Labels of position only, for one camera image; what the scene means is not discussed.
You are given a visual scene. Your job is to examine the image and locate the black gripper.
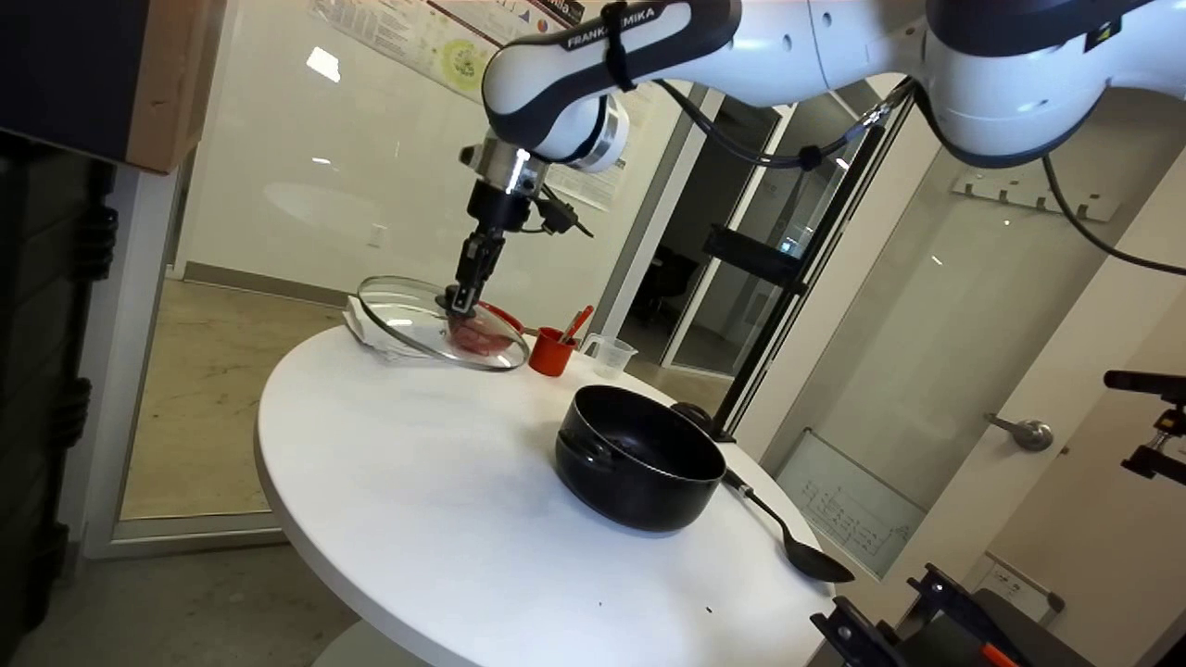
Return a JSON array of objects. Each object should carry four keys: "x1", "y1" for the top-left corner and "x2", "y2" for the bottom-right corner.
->
[{"x1": 434, "y1": 132, "x2": 548, "y2": 318}]

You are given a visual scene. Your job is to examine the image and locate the glass lid with black knob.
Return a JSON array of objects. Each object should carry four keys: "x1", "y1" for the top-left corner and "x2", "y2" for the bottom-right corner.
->
[{"x1": 354, "y1": 271, "x2": 534, "y2": 376}]

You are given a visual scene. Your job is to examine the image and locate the black ladle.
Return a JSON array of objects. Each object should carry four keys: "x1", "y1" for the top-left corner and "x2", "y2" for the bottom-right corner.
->
[{"x1": 721, "y1": 463, "x2": 860, "y2": 586}]

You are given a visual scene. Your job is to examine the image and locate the black cooking pot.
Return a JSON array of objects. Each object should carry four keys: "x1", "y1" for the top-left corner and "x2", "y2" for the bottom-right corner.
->
[{"x1": 548, "y1": 381, "x2": 729, "y2": 539}]

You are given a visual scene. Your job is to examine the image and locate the red bowl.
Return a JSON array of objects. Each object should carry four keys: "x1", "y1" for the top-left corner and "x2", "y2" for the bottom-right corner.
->
[{"x1": 440, "y1": 297, "x2": 526, "y2": 363}]

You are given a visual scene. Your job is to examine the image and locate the red mug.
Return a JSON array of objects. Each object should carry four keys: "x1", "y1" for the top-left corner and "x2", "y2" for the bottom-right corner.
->
[{"x1": 526, "y1": 327, "x2": 577, "y2": 378}]

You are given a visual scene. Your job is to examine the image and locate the white cloth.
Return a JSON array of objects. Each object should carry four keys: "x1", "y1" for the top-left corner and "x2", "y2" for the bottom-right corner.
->
[{"x1": 337, "y1": 294, "x2": 456, "y2": 368}]

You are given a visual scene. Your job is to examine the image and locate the clear plastic measuring cup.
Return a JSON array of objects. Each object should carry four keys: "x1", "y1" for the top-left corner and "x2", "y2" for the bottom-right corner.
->
[{"x1": 582, "y1": 330, "x2": 643, "y2": 381}]

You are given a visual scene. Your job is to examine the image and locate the black cabinet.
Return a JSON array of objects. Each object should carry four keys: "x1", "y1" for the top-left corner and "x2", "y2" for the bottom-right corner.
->
[{"x1": 0, "y1": 132, "x2": 124, "y2": 660}]

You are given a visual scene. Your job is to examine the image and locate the white coat hook rack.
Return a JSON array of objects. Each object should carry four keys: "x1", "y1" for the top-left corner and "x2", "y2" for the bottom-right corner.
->
[{"x1": 948, "y1": 169, "x2": 1124, "y2": 229}]

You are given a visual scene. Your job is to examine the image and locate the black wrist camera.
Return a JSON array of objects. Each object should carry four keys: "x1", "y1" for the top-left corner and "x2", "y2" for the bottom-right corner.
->
[{"x1": 534, "y1": 190, "x2": 596, "y2": 240}]

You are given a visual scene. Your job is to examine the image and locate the wall poster with green circle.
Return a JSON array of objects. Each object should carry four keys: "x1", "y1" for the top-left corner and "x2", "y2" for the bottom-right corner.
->
[{"x1": 313, "y1": 0, "x2": 591, "y2": 109}]

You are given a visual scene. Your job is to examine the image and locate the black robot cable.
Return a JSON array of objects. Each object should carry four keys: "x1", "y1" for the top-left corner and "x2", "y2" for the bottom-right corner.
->
[{"x1": 653, "y1": 72, "x2": 1186, "y2": 278}]

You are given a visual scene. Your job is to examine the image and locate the silver door handle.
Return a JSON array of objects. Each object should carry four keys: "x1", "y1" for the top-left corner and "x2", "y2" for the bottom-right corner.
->
[{"x1": 988, "y1": 410, "x2": 1057, "y2": 455}]

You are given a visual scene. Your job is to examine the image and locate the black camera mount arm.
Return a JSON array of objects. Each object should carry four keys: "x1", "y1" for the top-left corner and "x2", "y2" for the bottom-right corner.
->
[{"x1": 1103, "y1": 368, "x2": 1186, "y2": 490}]

